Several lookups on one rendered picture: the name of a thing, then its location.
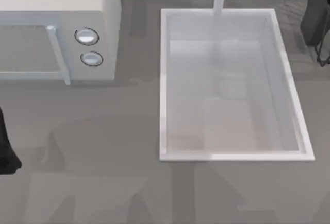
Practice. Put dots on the microwave oven door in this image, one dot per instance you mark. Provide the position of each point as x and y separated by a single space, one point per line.
23 51

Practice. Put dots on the large microwave knob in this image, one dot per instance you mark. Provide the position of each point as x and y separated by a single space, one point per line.
86 36

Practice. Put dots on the white sink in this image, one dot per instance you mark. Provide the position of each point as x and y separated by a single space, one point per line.
232 92

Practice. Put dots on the pale microwave oven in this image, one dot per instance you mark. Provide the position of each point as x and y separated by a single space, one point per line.
108 41

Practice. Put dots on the small microwave knob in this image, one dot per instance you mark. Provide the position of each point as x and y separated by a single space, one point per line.
91 59

